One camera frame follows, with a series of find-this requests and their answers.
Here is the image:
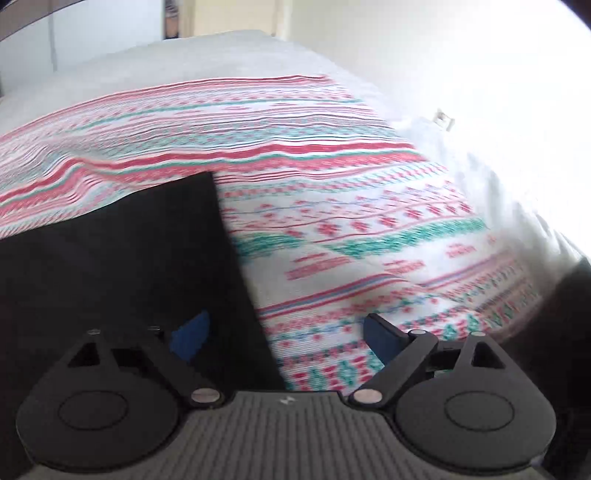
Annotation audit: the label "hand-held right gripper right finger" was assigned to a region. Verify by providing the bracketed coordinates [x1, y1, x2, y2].
[348, 313, 507, 410]

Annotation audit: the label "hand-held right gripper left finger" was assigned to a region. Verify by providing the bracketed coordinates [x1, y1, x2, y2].
[67, 311, 225, 410]

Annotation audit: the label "black pants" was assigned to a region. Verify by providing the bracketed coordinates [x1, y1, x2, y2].
[0, 172, 298, 480]

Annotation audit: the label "red green printed blanket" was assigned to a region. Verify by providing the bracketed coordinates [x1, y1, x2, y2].
[0, 74, 543, 393]

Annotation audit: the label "dark cloth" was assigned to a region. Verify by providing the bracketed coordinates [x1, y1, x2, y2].
[503, 258, 591, 462]

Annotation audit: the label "bed with grey sheet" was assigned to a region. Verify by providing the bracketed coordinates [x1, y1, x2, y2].
[0, 30, 589, 278]

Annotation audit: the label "white and taupe wardrobe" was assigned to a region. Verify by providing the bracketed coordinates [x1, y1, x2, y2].
[0, 0, 182, 100]

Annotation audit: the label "pile of clothes on shelf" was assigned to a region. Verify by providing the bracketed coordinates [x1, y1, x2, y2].
[164, 0, 179, 38]

